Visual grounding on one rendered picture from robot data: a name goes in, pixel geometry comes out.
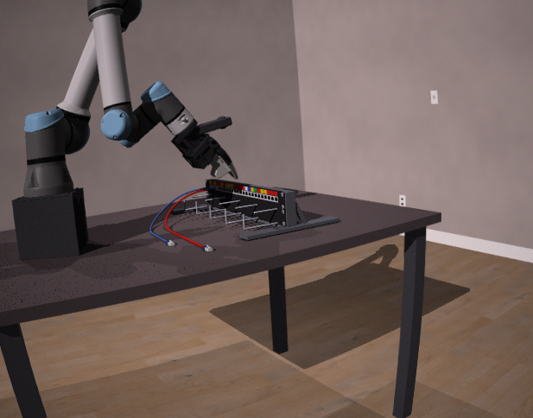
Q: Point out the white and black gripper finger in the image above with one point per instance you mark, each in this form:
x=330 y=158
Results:
x=223 y=163
x=214 y=169

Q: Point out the grey port rack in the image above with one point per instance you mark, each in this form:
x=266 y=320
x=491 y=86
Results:
x=241 y=197

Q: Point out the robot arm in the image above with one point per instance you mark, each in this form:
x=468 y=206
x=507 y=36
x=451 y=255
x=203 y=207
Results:
x=48 y=136

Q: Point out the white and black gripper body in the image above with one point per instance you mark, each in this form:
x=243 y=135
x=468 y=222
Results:
x=192 y=147

